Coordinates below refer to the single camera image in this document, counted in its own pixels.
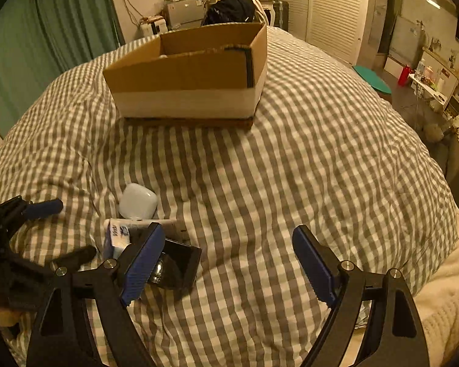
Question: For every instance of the dark suitcase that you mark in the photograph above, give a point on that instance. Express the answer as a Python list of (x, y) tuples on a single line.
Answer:
[(280, 14)]

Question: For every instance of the teal board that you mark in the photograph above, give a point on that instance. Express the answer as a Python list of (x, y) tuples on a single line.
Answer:
[(373, 78)]

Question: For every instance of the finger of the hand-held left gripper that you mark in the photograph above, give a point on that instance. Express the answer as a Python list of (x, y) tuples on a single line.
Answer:
[(43, 208), (74, 256)]

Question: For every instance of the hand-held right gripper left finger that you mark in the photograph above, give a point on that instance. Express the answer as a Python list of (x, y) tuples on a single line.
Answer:
[(143, 265)]

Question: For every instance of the white floor appliance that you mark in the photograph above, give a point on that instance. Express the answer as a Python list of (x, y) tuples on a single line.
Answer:
[(153, 27)]

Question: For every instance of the white louvered wardrobe door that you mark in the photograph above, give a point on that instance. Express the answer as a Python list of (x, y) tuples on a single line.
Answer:
[(334, 11)]

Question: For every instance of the small black box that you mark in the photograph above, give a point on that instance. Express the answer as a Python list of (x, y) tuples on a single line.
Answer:
[(181, 265)]

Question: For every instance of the white mini fridge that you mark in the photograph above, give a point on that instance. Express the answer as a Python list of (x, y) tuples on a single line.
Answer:
[(185, 12)]

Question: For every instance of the white earbud case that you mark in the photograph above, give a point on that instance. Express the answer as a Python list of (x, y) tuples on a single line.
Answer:
[(137, 200)]

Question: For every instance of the red bottle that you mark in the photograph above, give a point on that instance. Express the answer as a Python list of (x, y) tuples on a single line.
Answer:
[(403, 75)]

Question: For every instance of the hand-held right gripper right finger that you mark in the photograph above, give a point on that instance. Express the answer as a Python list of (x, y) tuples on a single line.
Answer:
[(314, 265)]

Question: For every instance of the cardboard box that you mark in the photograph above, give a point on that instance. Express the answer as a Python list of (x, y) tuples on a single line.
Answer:
[(183, 80)]

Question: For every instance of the grey checkered blanket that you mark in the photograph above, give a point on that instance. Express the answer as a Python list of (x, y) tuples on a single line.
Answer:
[(271, 183)]

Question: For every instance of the white fluffy blanket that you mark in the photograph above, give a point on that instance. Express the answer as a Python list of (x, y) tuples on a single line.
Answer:
[(449, 286)]

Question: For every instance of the black clothing pile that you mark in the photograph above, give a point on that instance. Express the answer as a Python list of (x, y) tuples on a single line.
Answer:
[(229, 9)]

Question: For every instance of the green curtain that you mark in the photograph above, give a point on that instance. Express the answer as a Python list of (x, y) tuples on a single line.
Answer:
[(57, 26)]

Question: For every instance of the cluttered white shelf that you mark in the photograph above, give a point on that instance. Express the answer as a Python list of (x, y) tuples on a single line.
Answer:
[(443, 80)]

